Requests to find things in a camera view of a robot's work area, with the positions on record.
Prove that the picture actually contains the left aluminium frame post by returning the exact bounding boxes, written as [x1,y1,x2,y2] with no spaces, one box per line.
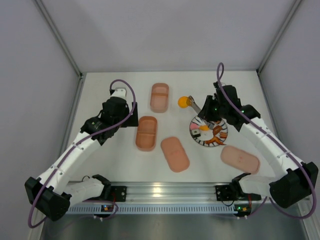
[33,0,84,79]

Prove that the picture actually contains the small brown toy meat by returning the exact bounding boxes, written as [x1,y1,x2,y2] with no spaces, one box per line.
[219,132,228,139]

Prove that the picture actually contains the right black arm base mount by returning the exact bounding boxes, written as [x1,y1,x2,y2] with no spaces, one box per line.
[215,184,238,202]

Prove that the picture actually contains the black white sushi roll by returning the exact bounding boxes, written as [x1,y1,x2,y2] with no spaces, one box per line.
[191,129,201,138]

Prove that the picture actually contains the grey slotted cable duct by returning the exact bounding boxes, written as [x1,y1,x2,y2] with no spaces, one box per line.
[66,203,237,215]

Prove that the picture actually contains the metal tongs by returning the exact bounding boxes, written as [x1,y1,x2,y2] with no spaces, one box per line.
[186,95,214,130]

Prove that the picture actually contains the striped round plate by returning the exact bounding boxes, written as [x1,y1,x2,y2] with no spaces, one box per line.
[189,116,228,147]

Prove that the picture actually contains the orange round toy food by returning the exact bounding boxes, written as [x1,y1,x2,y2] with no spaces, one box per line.
[177,96,190,109]

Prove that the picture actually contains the near pink lunch box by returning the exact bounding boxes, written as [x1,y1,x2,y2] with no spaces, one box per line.
[135,116,158,152]

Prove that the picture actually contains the brown toy sausage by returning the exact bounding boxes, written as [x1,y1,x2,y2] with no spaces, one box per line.
[212,125,223,135]

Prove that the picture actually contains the yellow toy chicken drumstick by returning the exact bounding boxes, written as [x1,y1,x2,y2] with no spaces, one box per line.
[199,125,211,131]

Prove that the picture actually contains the right pink box lid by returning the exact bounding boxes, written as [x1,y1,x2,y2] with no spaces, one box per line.
[220,145,261,174]

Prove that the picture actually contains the pink lunch box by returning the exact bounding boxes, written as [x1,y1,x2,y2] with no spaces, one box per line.
[150,83,169,113]
[135,116,158,152]

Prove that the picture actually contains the centre pink box lid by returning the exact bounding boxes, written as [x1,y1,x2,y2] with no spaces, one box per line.
[160,136,190,173]

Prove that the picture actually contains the pink box lid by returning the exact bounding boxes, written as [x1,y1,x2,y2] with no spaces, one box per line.
[220,145,261,174]
[160,136,190,173]

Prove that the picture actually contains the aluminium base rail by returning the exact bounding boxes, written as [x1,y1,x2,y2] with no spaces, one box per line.
[111,182,227,204]

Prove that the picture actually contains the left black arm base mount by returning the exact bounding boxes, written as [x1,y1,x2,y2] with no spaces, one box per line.
[85,185,127,203]

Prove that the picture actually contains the pink toy sweet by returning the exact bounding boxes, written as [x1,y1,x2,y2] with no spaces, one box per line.
[189,122,200,130]

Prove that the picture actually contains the far pink lunch box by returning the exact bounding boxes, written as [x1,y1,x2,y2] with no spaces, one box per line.
[150,83,169,113]

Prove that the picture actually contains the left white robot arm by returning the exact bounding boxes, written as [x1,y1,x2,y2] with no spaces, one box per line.
[24,87,138,221]

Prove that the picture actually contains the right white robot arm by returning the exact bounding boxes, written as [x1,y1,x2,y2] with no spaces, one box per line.
[198,82,319,209]

